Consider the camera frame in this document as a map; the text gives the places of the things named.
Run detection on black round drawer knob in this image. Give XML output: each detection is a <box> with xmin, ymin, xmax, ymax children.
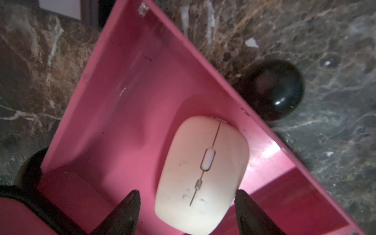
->
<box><xmin>239</xmin><ymin>59</ymin><xmax>305</xmax><ymax>121</ymax></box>

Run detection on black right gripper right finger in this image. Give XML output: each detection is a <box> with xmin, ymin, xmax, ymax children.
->
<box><xmin>235</xmin><ymin>190</ymin><xmax>286</xmax><ymax>235</ymax></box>

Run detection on pale pink computer mouse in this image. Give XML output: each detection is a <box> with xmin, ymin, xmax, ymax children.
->
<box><xmin>155</xmin><ymin>116</ymin><xmax>249</xmax><ymax>235</ymax></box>

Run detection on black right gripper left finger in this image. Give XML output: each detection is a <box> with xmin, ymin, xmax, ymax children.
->
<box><xmin>91</xmin><ymin>190</ymin><xmax>141</xmax><ymax>235</ymax></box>

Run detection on black drawer cabinet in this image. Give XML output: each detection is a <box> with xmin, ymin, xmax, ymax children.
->
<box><xmin>1</xmin><ymin>148</ymin><xmax>86</xmax><ymax>235</ymax></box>

